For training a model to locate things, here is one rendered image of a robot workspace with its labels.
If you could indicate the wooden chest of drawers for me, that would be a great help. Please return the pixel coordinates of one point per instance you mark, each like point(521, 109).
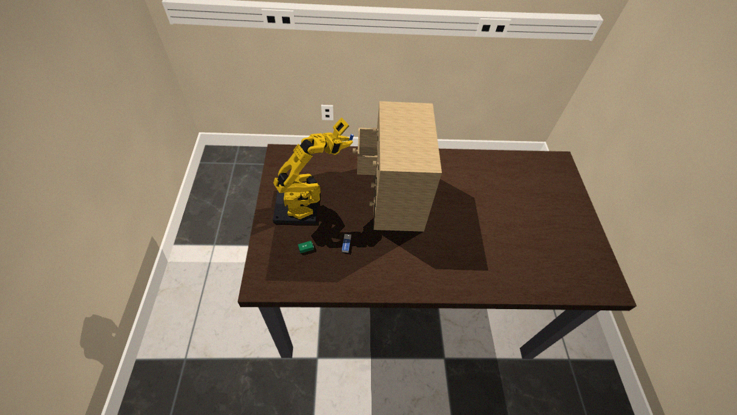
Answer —
point(410, 166)

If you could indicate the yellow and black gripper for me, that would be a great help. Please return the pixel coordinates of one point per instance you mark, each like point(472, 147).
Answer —
point(334, 140)

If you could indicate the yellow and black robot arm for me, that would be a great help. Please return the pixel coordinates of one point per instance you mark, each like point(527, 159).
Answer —
point(300, 193)

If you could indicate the blue and white eraser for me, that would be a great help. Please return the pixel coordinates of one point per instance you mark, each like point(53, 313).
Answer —
point(346, 243)

